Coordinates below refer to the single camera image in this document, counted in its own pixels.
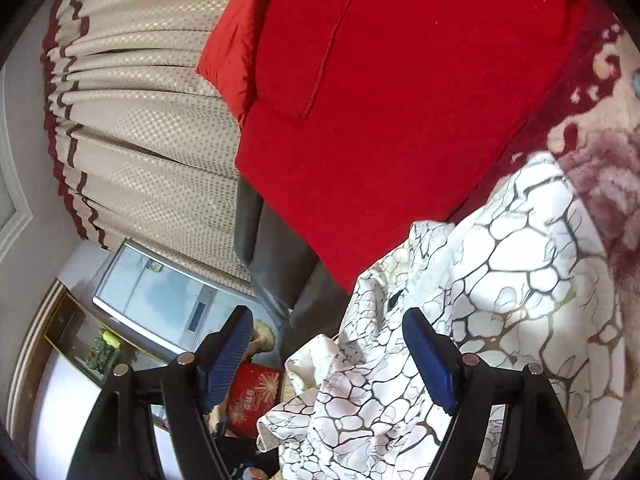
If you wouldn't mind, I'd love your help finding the white black patterned coat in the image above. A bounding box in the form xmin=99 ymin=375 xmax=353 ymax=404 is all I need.
xmin=257 ymin=153 xmax=625 ymax=479

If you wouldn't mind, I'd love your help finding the person's left hand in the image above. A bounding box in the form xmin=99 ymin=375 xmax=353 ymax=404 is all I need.
xmin=242 ymin=466 xmax=271 ymax=480

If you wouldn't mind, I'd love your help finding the red gift box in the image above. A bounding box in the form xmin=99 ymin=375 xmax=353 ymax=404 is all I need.
xmin=227 ymin=361 xmax=281 ymax=438

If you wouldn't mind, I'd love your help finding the beige jacket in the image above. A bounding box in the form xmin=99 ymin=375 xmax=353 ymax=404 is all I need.
xmin=206 ymin=321 xmax=276 ymax=438

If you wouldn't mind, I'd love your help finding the dark brown leather sofa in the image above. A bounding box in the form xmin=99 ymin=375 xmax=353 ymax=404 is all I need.
xmin=234 ymin=178 xmax=350 ymax=361

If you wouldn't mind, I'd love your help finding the beige dotted curtain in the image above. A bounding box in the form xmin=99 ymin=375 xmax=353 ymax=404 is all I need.
xmin=42 ymin=0 xmax=250 ymax=292

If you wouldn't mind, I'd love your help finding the floral red beige blanket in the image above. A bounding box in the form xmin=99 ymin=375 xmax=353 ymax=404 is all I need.
xmin=449 ymin=0 xmax=639 ymax=479

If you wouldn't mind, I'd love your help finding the red blanket on sofa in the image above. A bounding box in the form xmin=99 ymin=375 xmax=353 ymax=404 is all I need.
xmin=236 ymin=0 xmax=593 ymax=289

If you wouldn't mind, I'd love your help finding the small red pillow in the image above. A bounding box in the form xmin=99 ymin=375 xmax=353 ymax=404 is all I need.
xmin=195 ymin=0 xmax=269 ymax=127

